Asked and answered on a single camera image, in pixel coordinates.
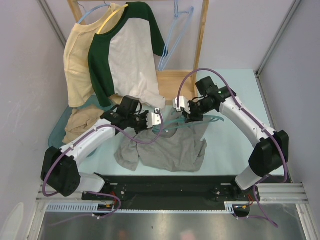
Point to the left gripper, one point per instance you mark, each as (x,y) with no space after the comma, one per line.
(144,114)

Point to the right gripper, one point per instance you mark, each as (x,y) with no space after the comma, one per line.
(191,117)

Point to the teal hanger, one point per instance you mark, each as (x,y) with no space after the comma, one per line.
(177,121)

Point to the grey t-shirt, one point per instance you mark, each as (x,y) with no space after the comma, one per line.
(180,150)

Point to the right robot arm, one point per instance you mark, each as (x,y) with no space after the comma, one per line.
(270,147)

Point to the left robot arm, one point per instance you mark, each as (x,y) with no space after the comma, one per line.
(60,171)

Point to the beige t-shirt in basket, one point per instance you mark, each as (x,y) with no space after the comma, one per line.
(80,121)

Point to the green and white raglan shirt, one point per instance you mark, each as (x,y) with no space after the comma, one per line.
(121,61)

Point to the cream yellow t-shirt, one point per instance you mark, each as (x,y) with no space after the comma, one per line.
(75,59)

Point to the yellow hanger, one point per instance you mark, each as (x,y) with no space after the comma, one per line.
(120,9)

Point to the light blue hanger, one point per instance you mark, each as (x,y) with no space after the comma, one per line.
(87,13)

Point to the wooden clothes rack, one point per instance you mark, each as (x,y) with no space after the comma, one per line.
(171,82)

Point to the teal plastic basket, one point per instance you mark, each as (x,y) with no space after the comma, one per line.
(57,135)

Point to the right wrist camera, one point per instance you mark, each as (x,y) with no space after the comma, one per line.
(181,104)

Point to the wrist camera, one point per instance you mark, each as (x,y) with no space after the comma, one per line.
(181,104)
(154,118)

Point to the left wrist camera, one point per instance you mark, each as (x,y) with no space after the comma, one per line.
(154,118)

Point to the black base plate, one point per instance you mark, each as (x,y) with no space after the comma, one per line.
(172,193)

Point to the left white cable duct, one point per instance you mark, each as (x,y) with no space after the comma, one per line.
(79,208)

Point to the white cable duct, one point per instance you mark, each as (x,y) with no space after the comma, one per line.
(229,208)
(79,208)

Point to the lavender wire hanger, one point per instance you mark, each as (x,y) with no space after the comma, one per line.
(189,13)

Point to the right white cable duct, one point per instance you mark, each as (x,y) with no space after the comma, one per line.
(229,208)

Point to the blue wire hanger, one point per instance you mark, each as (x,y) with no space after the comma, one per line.
(165,55)

